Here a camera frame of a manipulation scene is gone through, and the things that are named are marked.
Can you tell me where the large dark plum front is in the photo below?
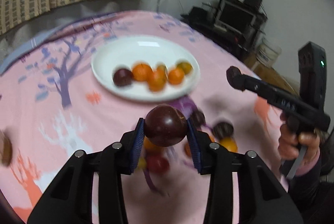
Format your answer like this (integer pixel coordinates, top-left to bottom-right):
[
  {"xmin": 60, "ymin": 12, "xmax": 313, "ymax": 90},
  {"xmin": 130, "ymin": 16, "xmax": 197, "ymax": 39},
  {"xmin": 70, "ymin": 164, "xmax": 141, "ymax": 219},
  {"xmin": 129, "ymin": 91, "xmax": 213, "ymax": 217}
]
[{"xmin": 113, "ymin": 68, "xmax": 133, "ymax": 87}]

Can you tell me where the yellow orange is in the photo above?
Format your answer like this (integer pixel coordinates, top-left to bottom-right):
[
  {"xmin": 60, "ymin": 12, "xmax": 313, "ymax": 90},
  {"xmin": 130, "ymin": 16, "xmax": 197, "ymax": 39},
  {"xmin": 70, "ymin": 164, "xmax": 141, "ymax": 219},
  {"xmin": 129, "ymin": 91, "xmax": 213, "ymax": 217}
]
[{"xmin": 219, "ymin": 137, "xmax": 238, "ymax": 153}]

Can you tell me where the black metal shelf desk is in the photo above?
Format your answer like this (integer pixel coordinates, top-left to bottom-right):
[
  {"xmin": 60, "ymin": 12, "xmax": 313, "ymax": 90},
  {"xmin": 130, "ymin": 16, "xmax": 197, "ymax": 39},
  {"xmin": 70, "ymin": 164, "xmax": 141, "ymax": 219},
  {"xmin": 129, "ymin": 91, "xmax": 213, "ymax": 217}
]
[{"xmin": 181, "ymin": 0, "xmax": 268, "ymax": 61}]

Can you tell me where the small orange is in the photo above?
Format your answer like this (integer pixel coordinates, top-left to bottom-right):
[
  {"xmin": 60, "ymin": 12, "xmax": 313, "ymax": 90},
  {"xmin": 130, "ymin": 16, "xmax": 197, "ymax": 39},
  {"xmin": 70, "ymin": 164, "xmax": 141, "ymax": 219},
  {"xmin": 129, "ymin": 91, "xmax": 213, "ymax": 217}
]
[{"xmin": 168, "ymin": 67, "xmax": 185, "ymax": 85}]

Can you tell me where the pink deer tablecloth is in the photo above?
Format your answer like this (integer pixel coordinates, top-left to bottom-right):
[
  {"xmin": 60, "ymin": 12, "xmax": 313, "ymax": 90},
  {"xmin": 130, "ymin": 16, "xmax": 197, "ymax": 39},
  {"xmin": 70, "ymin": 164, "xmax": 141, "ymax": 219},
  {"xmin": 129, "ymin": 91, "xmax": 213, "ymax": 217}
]
[{"xmin": 1, "ymin": 11, "xmax": 281, "ymax": 222}]

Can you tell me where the white oval plate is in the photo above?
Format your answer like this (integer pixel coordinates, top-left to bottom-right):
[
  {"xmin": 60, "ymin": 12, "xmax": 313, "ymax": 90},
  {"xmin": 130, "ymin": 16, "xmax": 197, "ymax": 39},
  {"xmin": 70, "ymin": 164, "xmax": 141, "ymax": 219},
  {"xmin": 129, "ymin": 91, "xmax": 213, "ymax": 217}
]
[{"xmin": 91, "ymin": 35, "xmax": 200, "ymax": 103}]

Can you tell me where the red cherry tomato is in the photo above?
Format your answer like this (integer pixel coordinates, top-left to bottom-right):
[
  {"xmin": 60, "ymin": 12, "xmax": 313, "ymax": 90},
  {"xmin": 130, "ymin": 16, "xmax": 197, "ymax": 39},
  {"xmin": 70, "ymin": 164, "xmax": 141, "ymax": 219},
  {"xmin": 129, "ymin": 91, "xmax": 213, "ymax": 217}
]
[{"xmin": 146, "ymin": 154, "xmax": 170, "ymax": 174}]

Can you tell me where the dark wrinkled fruit back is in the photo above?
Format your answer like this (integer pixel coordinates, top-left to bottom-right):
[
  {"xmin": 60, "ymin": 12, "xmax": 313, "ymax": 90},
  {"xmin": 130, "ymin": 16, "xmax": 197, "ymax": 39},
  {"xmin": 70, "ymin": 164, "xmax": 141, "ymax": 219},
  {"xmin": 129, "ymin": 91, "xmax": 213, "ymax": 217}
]
[{"xmin": 190, "ymin": 109, "xmax": 206, "ymax": 129}]

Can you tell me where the small yellow-green fruit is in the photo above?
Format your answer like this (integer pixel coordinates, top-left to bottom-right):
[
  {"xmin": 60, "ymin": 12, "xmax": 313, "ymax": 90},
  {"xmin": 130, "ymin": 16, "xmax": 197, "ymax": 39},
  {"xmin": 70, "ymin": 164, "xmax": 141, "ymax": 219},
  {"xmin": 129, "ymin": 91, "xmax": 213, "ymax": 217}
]
[
  {"xmin": 137, "ymin": 157, "xmax": 147, "ymax": 170},
  {"xmin": 156, "ymin": 64, "xmax": 168, "ymax": 73}
]

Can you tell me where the green-orange citrus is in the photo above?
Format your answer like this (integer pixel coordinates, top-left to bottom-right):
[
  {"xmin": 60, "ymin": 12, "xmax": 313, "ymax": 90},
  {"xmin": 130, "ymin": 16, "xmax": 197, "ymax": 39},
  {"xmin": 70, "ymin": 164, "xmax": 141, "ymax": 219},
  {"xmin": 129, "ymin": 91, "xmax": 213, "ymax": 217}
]
[{"xmin": 176, "ymin": 61, "xmax": 193, "ymax": 75}]

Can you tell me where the person's right hand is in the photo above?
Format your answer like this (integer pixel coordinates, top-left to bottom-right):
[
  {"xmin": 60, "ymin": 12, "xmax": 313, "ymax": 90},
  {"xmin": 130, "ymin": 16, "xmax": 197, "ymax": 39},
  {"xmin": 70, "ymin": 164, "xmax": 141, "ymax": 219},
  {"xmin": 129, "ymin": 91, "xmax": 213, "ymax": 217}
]
[{"xmin": 278, "ymin": 112, "xmax": 320, "ymax": 180}]

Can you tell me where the large orange front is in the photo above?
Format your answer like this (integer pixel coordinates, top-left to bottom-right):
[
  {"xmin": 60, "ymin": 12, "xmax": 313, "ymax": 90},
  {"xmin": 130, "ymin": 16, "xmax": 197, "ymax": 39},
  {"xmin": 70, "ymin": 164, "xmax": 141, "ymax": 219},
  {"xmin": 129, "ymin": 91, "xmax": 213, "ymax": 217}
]
[{"xmin": 131, "ymin": 63, "xmax": 152, "ymax": 82}]

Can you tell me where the dark wrinkled fruit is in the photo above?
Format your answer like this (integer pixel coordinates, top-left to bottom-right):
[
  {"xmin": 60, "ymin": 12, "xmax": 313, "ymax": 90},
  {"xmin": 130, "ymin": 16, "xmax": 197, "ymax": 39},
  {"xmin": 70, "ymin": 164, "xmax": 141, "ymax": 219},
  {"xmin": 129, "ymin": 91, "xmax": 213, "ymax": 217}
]
[
  {"xmin": 212, "ymin": 122, "xmax": 234, "ymax": 140},
  {"xmin": 226, "ymin": 66, "xmax": 245, "ymax": 91},
  {"xmin": 190, "ymin": 109, "xmax": 206, "ymax": 129}
]

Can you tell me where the computer monitor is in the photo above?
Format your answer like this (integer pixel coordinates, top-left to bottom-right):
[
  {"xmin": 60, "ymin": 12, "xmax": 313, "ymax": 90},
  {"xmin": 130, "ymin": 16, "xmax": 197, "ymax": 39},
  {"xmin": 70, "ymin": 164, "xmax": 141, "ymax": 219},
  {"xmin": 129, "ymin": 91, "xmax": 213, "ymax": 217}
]
[{"xmin": 215, "ymin": 2, "xmax": 256, "ymax": 34}]

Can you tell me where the white plastic bucket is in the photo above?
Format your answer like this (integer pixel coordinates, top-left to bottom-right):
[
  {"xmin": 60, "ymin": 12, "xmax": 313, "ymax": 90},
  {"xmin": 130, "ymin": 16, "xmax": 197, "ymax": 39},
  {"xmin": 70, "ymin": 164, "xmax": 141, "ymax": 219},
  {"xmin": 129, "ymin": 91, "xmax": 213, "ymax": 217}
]
[{"xmin": 255, "ymin": 36, "xmax": 282, "ymax": 68}]

